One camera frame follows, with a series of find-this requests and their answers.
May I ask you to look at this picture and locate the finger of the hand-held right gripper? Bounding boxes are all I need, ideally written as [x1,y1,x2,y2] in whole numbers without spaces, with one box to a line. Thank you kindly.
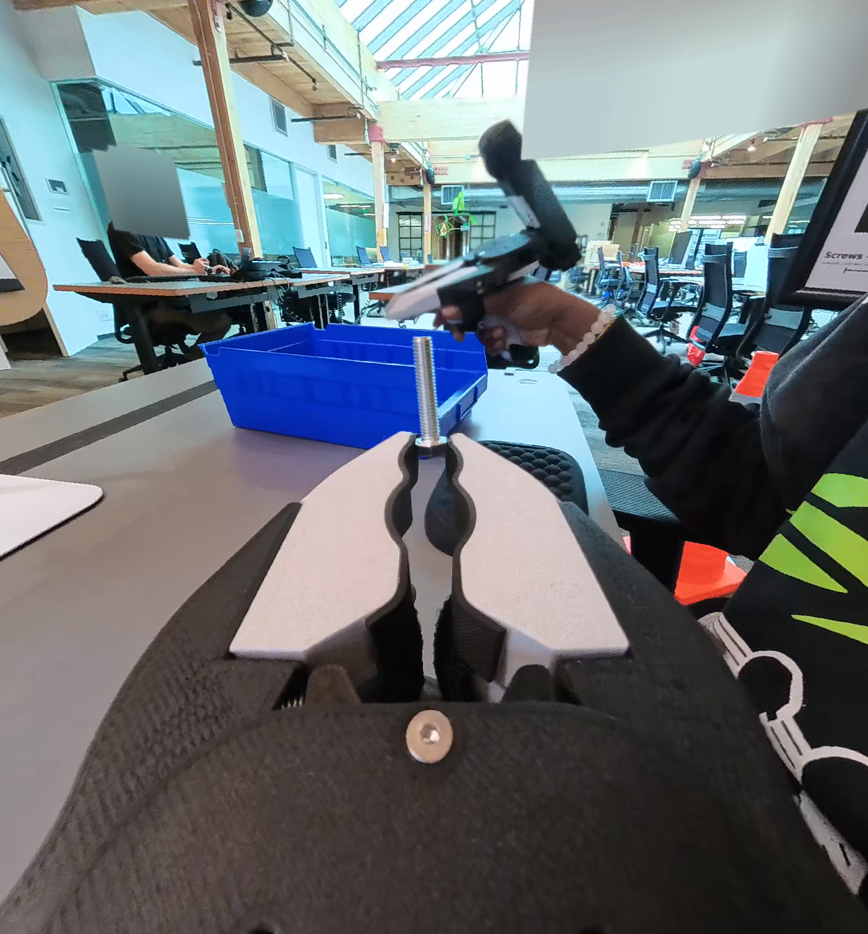
[384,259,502,323]

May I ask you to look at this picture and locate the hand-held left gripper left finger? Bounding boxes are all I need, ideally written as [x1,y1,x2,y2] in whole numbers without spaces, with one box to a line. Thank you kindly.
[228,432,424,668]

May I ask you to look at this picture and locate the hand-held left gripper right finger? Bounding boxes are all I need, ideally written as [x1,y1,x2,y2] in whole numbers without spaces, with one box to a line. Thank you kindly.
[444,434,632,685]

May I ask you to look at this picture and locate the thin long steel bolt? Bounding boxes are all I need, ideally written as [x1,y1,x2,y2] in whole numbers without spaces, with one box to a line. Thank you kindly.
[412,335,451,458]

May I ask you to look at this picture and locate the blue plastic bin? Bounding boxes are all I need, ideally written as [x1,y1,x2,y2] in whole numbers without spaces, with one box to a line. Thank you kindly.
[199,323,491,451]

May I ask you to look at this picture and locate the person's right forearm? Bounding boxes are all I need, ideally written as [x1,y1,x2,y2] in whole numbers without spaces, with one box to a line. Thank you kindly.
[556,316,794,560]

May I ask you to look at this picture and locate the person's right hand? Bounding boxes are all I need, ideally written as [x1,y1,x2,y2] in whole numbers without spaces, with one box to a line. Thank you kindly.
[434,279,615,367]

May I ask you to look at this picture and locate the black honeycomb cushion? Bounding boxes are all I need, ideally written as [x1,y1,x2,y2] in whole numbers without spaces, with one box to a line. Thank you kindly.
[425,439,590,557]

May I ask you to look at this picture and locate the black mesh chair armrest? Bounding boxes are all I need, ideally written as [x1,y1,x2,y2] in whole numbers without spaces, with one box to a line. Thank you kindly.
[596,466,680,528]

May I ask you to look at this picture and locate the row of black office chairs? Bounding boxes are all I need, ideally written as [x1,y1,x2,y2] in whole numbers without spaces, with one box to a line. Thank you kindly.
[593,232,815,382]

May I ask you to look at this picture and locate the black framed marker sign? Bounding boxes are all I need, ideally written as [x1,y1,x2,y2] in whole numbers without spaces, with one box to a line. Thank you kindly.
[771,101,868,312]

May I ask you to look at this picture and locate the black hoodie with green print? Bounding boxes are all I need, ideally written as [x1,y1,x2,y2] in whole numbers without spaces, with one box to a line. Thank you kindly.
[717,269,868,934]

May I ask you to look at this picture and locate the black mesh office chair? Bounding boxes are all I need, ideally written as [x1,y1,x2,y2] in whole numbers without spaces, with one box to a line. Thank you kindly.
[75,235,188,367]

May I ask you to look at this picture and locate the wood-edged instruction board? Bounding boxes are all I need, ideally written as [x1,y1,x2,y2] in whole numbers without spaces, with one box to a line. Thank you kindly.
[0,123,50,331]

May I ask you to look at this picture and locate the white bead bracelet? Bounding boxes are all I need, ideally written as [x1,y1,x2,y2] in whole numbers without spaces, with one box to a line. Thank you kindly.
[547,304,619,376]

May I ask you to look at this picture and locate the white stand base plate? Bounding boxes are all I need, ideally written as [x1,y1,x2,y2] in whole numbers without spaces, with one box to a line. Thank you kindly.
[0,472,106,579]

